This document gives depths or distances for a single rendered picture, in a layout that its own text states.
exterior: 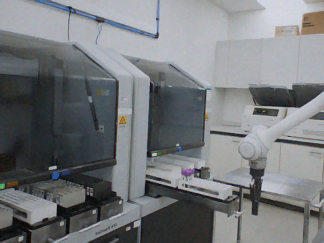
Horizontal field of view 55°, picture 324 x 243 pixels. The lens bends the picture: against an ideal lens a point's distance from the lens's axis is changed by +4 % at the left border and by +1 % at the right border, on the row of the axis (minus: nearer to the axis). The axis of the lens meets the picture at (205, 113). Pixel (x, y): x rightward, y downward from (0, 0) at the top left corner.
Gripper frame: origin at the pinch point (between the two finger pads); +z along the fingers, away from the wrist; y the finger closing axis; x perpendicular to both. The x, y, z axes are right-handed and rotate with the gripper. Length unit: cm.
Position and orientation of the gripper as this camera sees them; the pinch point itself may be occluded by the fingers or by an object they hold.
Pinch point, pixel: (254, 207)
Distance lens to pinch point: 161.0
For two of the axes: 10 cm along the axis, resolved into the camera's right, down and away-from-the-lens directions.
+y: -5.2, 0.2, -8.5
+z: -0.5, 10.0, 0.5
